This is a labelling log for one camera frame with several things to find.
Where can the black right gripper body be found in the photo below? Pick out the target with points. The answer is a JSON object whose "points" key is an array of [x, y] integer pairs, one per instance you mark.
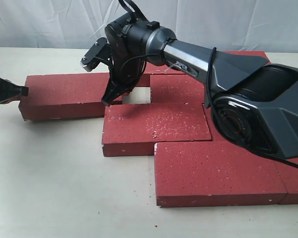
{"points": [[126, 67]]}

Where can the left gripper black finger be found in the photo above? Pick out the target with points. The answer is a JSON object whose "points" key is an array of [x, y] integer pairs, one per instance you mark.
{"points": [[21, 91]]}

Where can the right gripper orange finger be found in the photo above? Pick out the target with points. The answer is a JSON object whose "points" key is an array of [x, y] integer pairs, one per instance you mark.
{"points": [[113, 91]]}

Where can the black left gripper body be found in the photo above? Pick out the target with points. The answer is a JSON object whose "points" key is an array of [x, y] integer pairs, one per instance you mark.
{"points": [[7, 91]]}

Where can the red brick moved into row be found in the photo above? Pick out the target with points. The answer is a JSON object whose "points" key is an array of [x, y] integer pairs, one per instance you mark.
{"points": [[173, 88]]}

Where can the red brick with white chips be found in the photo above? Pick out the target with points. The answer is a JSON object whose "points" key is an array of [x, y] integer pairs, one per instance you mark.
{"points": [[134, 129]]}

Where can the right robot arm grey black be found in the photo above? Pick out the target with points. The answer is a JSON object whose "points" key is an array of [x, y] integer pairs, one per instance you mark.
{"points": [[254, 103]]}

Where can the red brick centre right row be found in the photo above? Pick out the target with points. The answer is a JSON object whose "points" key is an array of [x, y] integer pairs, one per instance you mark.
{"points": [[216, 136]]}

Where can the white backdrop curtain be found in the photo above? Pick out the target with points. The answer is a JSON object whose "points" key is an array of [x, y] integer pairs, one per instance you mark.
{"points": [[267, 25]]}

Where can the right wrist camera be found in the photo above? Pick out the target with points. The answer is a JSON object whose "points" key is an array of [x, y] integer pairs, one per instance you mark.
{"points": [[95, 55]]}

